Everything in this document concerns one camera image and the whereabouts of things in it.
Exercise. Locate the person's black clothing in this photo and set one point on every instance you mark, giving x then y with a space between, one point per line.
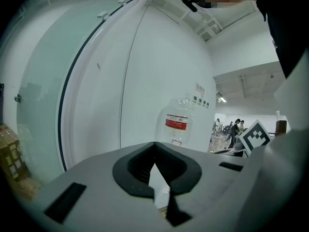
287 28

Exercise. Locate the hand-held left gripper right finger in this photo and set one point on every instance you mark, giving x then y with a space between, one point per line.
212 190

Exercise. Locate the ceiling light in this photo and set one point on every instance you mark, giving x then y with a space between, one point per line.
222 99

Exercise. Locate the clear water bottle red label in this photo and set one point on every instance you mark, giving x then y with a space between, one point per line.
177 122

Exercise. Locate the white wall sign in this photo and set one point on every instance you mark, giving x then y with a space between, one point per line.
200 88

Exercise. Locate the frosted glass door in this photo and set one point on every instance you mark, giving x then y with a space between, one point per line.
48 81

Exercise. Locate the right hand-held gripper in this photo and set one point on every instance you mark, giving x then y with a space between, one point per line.
256 135

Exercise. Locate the brown cardboard box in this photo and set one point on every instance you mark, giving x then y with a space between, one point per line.
8 135
12 156
17 171

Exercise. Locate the black headset microphone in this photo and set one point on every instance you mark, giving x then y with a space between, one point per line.
189 2

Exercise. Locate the brown wooden stand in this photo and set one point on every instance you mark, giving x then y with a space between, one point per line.
281 126

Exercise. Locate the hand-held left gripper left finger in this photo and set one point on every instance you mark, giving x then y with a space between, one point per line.
101 202

